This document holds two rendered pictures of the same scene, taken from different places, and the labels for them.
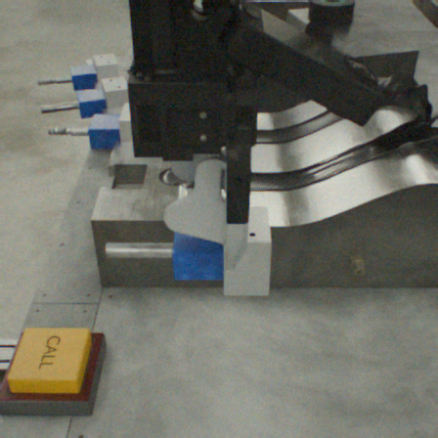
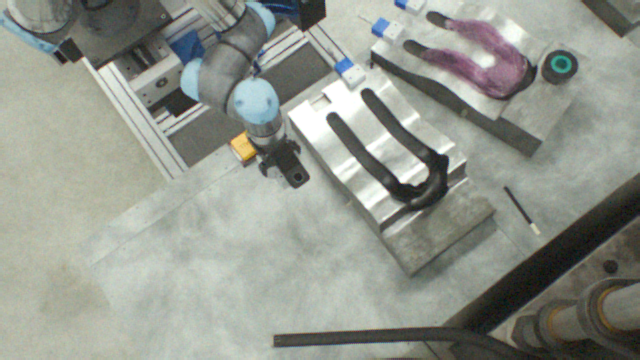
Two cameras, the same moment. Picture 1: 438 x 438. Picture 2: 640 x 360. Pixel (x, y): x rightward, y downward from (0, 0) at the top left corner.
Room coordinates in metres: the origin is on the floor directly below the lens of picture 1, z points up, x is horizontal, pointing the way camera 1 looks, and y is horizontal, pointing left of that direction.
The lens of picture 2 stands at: (0.23, -0.49, 2.23)
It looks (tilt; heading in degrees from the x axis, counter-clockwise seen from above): 71 degrees down; 64
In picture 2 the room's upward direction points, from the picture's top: 10 degrees counter-clockwise
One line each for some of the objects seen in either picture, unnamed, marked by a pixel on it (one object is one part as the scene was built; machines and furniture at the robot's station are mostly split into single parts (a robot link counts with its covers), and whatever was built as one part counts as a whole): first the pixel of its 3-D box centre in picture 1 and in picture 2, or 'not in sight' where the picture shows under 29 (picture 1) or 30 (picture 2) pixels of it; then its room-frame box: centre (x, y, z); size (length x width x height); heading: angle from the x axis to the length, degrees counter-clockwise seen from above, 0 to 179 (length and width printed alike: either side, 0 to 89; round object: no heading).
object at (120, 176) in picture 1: (125, 190); (319, 105); (0.56, 0.11, 0.87); 0.05 x 0.05 x 0.04; 0
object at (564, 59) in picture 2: (330, 10); (559, 67); (1.07, -0.20, 0.93); 0.08 x 0.08 x 0.04
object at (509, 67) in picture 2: not in sight; (478, 53); (0.95, -0.04, 0.90); 0.26 x 0.18 x 0.08; 107
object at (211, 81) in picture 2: not in sight; (218, 79); (0.35, 0.10, 1.25); 0.11 x 0.11 x 0.08; 25
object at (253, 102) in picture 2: not in sight; (257, 107); (0.37, 0.01, 1.25); 0.09 x 0.08 x 0.11; 115
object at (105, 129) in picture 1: (100, 131); (343, 66); (0.67, 0.15, 0.89); 0.13 x 0.05 x 0.05; 90
